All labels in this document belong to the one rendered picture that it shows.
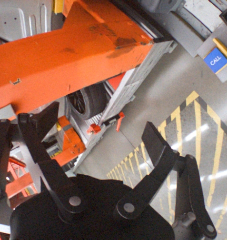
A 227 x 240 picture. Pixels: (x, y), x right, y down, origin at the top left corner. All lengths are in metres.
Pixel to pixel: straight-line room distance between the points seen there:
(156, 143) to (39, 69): 0.33
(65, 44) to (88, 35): 0.09
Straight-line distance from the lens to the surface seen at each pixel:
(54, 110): 0.19
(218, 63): 0.61
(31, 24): 0.92
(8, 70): 0.41
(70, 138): 2.32
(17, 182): 2.32
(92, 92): 1.45
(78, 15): 0.69
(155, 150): 0.17
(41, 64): 0.41
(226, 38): 0.63
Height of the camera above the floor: 1.07
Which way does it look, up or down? 29 degrees down
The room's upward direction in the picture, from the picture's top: 121 degrees counter-clockwise
